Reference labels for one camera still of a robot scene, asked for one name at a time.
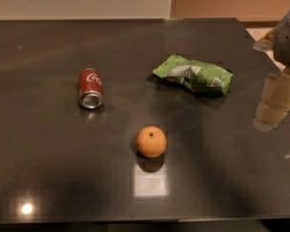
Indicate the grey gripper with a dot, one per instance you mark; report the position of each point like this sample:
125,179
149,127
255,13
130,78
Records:
288,41

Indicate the red coke can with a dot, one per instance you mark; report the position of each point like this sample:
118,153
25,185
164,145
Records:
90,92

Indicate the green chip bag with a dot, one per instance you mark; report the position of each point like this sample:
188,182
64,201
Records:
199,77

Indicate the orange fruit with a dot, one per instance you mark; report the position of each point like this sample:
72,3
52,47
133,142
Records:
151,142

